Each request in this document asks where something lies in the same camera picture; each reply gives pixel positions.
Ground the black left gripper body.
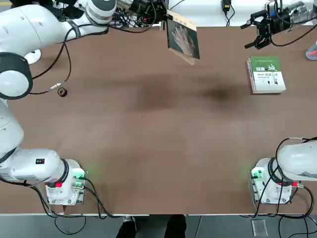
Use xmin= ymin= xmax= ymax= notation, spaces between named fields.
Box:
xmin=131 ymin=0 xmax=163 ymax=18

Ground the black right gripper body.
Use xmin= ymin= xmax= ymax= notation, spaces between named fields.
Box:
xmin=269 ymin=11 xmax=293 ymax=34

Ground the dark book with hand cover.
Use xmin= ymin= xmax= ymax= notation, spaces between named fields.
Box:
xmin=166 ymin=9 xmax=201 ymax=66

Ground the green and white book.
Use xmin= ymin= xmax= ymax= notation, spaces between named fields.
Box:
xmin=249 ymin=56 xmax=287 ymax=92

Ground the black power adapter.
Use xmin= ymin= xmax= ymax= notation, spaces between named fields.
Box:
xmin=221 ymin=0 xmax=233 ymax=13

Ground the white desk lamp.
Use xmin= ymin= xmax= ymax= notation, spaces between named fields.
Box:
xmin=24 ymin=49 xmax=42 ymax=65

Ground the metal floor plate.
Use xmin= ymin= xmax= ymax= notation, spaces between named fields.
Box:
xmin=251 ymin=219 xmax=268 ymax=237

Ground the person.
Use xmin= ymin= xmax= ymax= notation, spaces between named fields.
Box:
xmin=115 ymin=214 xmax=188 ymax=238

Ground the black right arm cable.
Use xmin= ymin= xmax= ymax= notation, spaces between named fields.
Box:
xmin=271 ymin=0 xmax=317 ymax=189

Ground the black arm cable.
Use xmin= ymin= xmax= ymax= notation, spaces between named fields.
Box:
xmin=271 ymin=0 xmax=317 ymax=189
xmin=24 ymin=24 xmax=75 ymax=96

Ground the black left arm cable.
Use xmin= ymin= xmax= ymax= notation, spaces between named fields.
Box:
xmin=24 ymin=24 xmax=75 ymax=96

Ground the black right base cable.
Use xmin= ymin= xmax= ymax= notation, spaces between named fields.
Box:
xmin=240 ymin=183 xmax=314 ymax=219

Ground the black base cable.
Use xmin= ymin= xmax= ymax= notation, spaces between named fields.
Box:
xmin=240 ymin=183 xmax=314 ymax=219
xmin=32 ymin=171 xmax=124 ymax=235

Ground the black left base cable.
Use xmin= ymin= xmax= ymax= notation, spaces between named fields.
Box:
xmin=32 ymin=171 xmax=124 ymax=235

